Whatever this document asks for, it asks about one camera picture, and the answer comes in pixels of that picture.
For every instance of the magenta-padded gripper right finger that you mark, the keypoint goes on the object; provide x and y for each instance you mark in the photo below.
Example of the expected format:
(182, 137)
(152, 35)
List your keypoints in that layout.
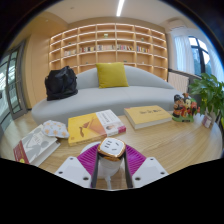
(148, 170)

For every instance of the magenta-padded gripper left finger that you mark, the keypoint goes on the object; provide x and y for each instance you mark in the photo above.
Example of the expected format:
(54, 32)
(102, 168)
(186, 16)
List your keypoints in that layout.
(75, 170)

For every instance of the white charger with gold trim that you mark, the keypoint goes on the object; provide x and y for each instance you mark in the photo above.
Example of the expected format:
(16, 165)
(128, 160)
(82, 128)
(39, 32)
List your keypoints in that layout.
(111, 150)

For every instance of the yellow and orange book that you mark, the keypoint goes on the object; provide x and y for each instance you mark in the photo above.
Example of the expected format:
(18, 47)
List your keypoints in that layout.
(90, 128)

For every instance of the white pouch with orange dots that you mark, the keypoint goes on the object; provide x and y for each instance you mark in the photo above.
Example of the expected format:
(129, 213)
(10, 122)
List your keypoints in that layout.
(55, 129)

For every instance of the grey and red book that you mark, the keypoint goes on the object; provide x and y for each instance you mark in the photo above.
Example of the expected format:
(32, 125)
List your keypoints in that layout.
(35, 146)

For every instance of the plain yellow book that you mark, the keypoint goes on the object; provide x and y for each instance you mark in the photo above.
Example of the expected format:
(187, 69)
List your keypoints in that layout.
(146, 115)

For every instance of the colourful figurine group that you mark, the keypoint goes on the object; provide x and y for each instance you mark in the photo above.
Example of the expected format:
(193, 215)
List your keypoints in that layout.
(185, 107)

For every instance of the small red and white cup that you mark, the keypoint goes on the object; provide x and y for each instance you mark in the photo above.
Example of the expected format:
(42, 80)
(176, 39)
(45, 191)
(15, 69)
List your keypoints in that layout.
(207, 121)

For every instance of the grey curved sofa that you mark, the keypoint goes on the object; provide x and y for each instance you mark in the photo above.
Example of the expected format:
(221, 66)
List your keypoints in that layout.
(106, 98)

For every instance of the black bag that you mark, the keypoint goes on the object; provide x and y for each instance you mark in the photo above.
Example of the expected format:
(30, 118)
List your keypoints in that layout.
(61, 83)

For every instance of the white radiator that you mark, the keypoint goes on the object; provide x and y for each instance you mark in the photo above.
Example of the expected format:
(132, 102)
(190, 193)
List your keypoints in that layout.
(178, 81)

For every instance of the green potted plant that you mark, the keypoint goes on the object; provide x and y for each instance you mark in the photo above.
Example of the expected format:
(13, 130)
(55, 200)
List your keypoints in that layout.
(208, 91)

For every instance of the yellow cushion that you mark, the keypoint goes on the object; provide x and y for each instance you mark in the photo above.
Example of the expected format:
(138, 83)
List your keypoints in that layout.
(112, 75)

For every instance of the grey-framed glass door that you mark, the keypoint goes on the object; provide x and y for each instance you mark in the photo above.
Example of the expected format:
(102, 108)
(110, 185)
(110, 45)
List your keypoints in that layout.
(13, 83)

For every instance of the white sheer curtain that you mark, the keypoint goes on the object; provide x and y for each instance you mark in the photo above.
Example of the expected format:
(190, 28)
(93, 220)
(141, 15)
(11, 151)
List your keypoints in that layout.
(183, 55)

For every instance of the dark-framed arched window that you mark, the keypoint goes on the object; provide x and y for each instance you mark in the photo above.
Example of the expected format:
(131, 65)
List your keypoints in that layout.
(200, 55)

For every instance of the lit wooden shelf unit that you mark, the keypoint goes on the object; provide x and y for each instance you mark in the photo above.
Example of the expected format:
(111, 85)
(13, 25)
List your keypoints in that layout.
(106, 40)

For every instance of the long ceiling light strip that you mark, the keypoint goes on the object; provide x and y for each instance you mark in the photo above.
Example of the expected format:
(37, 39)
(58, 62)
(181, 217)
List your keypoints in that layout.
(120, 7)

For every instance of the white wall air conditioner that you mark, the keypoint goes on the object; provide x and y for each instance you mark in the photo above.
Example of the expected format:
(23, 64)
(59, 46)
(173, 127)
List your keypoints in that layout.
(176, 24)

